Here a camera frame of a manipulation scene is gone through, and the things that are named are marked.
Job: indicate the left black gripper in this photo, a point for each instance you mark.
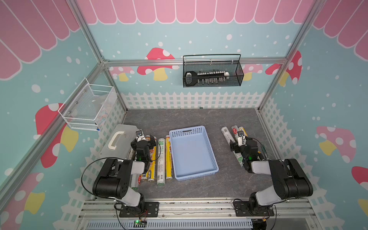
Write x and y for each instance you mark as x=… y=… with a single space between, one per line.
x=151 y=143

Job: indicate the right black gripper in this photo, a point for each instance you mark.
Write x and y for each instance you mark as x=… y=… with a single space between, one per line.
x=236 y=147

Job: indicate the white green-label wrap roll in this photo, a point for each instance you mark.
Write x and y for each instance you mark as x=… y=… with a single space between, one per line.
x=229 y=138

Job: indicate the white green wrap roll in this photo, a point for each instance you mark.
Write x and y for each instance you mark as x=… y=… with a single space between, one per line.
x=161 y=170

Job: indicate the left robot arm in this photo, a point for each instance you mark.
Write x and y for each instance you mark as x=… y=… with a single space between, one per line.
x=113 y=179

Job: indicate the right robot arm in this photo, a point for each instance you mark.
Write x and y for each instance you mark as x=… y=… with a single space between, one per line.
x=288 y=178

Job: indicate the yellow wrap roll by basket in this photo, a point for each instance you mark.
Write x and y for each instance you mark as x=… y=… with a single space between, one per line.
x=168 y=158

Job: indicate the blue plastic basket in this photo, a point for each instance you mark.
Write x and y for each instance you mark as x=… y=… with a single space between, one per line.
x=192 y=153

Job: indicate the translucent plastic storage box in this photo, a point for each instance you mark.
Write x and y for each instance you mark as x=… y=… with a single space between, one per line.
x=119 y=143

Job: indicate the green circuit board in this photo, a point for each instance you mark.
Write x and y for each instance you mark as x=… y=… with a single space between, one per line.
x=140 y=224

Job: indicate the black socket bit holder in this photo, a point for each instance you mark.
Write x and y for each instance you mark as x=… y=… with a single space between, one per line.
x=192 y=78

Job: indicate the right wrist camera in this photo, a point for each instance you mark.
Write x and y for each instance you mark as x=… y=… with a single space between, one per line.
x=241 y=136

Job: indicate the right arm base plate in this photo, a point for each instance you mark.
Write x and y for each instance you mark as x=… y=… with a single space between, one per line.
x=251 y=209

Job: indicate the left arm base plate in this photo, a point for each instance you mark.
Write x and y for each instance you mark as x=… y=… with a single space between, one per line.
x=148 y=209

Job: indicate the white wire wall basket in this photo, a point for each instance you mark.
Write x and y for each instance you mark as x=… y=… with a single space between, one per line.
x=89 y=106

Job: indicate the black wire wall basket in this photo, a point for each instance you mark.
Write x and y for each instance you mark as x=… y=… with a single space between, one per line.
x=216 y=62

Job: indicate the grey cable duct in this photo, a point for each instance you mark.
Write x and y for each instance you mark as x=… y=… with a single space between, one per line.
x=174 y=224

